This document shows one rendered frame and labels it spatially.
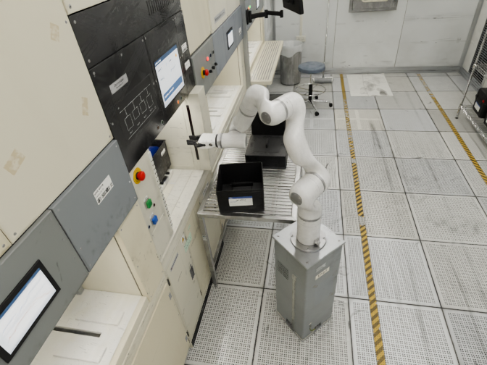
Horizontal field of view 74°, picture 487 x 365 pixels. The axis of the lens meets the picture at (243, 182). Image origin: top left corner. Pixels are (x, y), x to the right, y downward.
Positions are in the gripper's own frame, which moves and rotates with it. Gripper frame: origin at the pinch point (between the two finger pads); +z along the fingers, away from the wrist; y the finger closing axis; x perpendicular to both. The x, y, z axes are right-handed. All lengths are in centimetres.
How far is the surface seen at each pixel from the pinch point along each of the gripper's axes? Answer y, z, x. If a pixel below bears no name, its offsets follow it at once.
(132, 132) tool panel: -50, 2, 33
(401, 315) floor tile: -22, -130, -119
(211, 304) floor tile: -29, -2, -119
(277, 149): 43, -44, -33
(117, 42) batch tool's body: -41, 2, 64
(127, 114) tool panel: -50, 2, 41
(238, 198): -11.7, -26.6, -31.3
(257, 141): 54, -29, -33
